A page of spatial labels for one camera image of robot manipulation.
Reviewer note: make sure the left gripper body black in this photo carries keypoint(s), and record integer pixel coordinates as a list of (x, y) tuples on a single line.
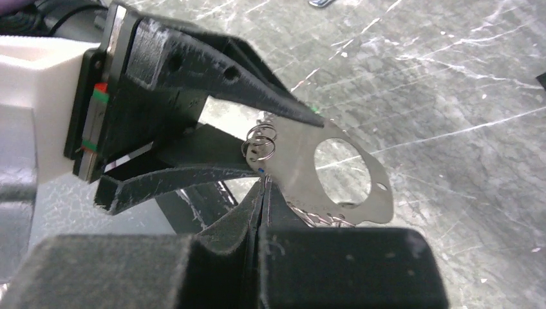
[(103, 74)]

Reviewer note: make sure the small silver wrench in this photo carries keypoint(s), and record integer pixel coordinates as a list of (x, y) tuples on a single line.
[(320, 3)]

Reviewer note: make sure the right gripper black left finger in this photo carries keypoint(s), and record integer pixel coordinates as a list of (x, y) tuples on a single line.
[(211, 269)]

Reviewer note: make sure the steel key holder plate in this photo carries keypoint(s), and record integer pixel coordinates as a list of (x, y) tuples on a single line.
[(325, 177)]

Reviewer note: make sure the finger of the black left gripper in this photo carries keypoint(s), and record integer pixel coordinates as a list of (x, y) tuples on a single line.
[(162, 72), (205, 155)]

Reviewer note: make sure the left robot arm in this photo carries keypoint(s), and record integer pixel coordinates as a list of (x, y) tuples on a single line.
[(81, 21)]

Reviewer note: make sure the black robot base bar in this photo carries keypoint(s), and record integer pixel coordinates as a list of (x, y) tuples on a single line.
[(193, 209)]

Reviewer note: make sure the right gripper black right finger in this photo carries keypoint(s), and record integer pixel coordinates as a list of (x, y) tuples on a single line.
[(316, 267)]

